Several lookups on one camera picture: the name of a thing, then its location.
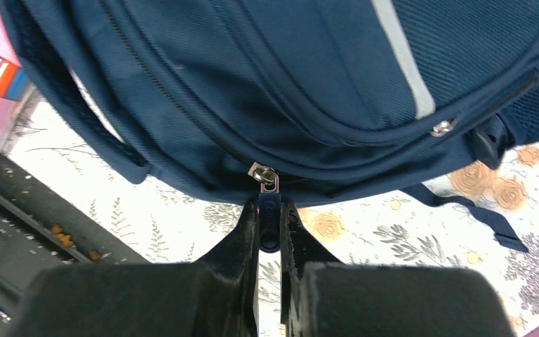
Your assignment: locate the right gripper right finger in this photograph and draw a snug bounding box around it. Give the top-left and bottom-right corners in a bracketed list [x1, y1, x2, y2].
[280, 201, 513, 337]

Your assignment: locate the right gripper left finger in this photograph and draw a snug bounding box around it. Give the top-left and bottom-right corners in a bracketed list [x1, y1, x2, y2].
[8, 201, 259, 336]

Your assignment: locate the navy blue student backpack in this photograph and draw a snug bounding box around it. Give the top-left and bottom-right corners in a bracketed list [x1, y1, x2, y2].
[0, 0, 539, 254]

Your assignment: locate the floral table cloth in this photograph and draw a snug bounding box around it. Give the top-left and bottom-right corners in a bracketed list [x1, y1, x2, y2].
[0, 70, 539, 336]

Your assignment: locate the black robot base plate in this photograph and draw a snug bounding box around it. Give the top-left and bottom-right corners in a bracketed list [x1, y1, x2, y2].
[0, 154, 145, 336]

